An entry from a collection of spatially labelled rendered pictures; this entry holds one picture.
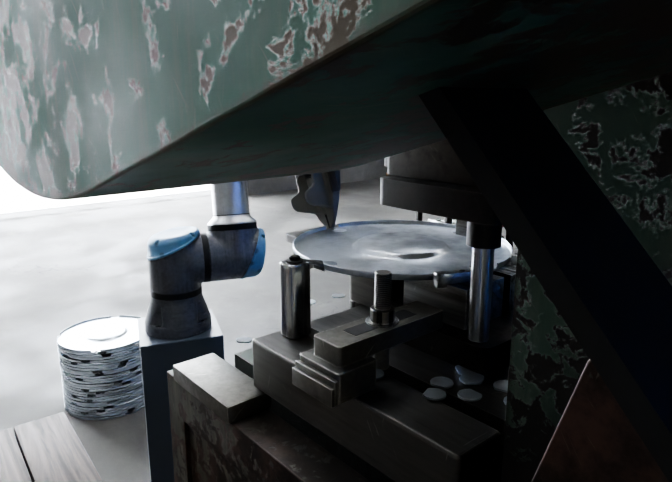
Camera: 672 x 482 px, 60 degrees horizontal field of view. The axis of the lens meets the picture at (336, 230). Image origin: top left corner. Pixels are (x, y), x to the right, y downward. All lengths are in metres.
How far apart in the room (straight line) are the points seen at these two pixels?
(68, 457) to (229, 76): 1.08
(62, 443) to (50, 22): 1.01
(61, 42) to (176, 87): 0.12
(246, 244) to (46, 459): 0.57
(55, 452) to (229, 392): 0.58
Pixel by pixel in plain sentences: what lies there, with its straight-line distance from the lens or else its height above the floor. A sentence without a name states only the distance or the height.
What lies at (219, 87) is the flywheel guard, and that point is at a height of 0.98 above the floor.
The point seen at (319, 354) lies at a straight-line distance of 0.57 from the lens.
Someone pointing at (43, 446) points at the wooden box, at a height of 0.35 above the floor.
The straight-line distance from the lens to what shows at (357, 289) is 0.79.
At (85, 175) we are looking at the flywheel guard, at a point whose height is 0.94.
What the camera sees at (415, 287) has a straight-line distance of 0.68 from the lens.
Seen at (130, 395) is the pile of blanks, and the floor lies 0.06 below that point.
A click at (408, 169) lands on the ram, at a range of 0.66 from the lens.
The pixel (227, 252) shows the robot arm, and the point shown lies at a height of 0.63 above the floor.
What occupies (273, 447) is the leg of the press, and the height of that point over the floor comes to 0.62.
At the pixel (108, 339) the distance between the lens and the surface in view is 2.00.
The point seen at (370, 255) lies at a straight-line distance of 0.74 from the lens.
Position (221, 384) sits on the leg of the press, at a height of 0.64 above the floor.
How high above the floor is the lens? 0.98
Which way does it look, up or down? 13 degrees down
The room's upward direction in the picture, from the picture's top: straight up
